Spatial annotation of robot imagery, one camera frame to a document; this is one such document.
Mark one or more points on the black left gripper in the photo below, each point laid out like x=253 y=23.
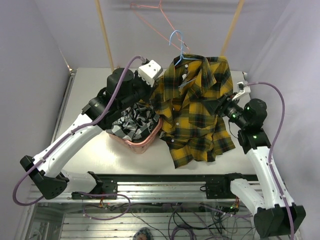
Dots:
x=150 y=90

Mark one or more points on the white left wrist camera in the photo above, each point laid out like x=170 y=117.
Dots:
x=150 y=72

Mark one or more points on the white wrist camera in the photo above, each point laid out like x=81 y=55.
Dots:
x=150 y=72
x=243 y=90

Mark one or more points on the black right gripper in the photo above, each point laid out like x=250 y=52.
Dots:
x=220 y=104

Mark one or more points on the pink plastic laundry basket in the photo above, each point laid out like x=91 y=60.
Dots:
x=139 y=147

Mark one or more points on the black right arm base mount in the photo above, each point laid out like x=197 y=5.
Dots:
x=219 y=186

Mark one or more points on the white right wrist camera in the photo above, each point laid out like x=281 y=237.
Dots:
x=243 y=90

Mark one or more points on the pink wire hanger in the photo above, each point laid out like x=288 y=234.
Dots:
x=152 y=14

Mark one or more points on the blue wire hanger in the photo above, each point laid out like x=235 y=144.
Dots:
x=181 y=56

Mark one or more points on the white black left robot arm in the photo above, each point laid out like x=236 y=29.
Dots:
x=46 y=169

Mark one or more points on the yellow green plaid shirt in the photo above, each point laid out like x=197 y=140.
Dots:
x=188 y=129

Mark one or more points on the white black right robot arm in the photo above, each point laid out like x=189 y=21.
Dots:
x=274 y=210

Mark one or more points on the black white checked shirt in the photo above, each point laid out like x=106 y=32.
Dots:
x=135 y=124

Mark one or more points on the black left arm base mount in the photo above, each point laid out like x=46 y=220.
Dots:
x=103 y=188

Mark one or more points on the wooden clothes rack frame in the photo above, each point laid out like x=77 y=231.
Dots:
x=107 y=37

